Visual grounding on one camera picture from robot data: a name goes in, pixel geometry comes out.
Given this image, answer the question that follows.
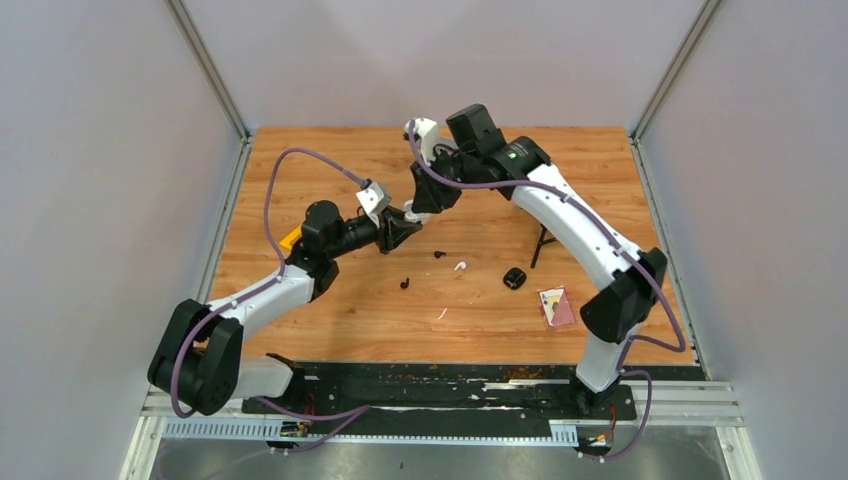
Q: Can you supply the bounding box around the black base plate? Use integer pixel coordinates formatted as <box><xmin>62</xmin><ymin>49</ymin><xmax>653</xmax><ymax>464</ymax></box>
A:
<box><xmin>231</xmin><ymin>359</ymin><xmax>708</xmax><ymax>440</ymax></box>

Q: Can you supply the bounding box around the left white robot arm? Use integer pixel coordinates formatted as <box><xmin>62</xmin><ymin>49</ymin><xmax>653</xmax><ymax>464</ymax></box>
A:
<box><xmin>147</xmin><ymin>200</ymin><xmax>423</xmax><ymax>418</ymax></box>

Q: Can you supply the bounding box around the white earbud charging case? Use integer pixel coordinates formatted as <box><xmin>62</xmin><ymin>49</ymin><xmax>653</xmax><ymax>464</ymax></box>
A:
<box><xmin>403</xmin><ymin>202</ymin><xmax>432</xmax><ymax>225</ymax></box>

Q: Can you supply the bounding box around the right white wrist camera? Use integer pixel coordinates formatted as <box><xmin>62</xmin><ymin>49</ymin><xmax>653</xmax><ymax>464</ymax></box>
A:
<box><xmin>404</xmin><ymin>117</ymin><xmax>442</xmax><ymax>166</ymax></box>

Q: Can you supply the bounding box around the playing card box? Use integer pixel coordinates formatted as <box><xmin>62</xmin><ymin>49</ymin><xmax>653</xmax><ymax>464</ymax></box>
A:
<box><xmin>537</xmin><ymin>286</ymin><xmax>577</xmax><ymax>329</ymax></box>

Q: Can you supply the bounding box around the yellow triangular plastic part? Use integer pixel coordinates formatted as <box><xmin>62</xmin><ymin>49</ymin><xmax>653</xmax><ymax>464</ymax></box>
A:
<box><xmin>278</xmin><ymin>225</ymin><xmax>303</xmax><ymax>251</ymax></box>

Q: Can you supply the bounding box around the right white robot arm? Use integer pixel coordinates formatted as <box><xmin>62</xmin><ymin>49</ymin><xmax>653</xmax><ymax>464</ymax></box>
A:
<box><xmin>404</xmin><ymin>104</ymin><xmax>667</xmax><ymax>418</ymax></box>

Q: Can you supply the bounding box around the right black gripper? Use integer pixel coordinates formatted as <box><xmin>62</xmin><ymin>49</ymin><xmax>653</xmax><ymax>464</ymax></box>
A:
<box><xmin>412</xmin><ymin>146</ymin><xmax>481</xmax><ymax>213</ymax></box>

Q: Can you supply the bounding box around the slotted cable duct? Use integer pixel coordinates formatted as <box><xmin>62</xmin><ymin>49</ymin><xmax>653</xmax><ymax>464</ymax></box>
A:
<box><xmin>161</xmin><ymin>420</ymin><xmax>579</xmax><ymax>447</ymax></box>

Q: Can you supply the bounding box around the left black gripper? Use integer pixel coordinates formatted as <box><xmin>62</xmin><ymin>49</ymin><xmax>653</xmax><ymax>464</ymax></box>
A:
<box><xmin>328</xmin><ymin>206</ymin><xmax>424</xmax><ymax>260</ymax></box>

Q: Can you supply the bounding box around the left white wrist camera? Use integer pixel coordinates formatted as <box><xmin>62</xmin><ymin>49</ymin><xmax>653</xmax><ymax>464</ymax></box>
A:
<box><xmin>355</xmin><ymin>181</ymin><xmax>392</xmax><ymax>228</ymax></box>

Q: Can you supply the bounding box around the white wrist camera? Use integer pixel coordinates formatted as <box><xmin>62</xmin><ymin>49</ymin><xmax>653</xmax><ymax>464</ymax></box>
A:
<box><xmin>404</xmin><ymin>117</ymin><xmax>442</xmax><ymax>166</ymax></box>
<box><xmin>355</xmin><ymin>181</ymin><xmax>392</xmax><ymax>228</ymax></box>

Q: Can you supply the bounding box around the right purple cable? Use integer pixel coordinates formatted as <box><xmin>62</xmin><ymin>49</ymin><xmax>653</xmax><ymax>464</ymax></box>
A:
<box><xmin>406</xmin><ymin>120</ymin><xmax>688</xmax><ymax>463</ymax></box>

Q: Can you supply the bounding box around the black earbud charging case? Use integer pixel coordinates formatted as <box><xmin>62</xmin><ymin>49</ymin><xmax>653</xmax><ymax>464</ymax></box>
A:
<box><xmin>503</xmin><ymin>267</ymin><xmax>527</xmax><ymax>290</ymax></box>

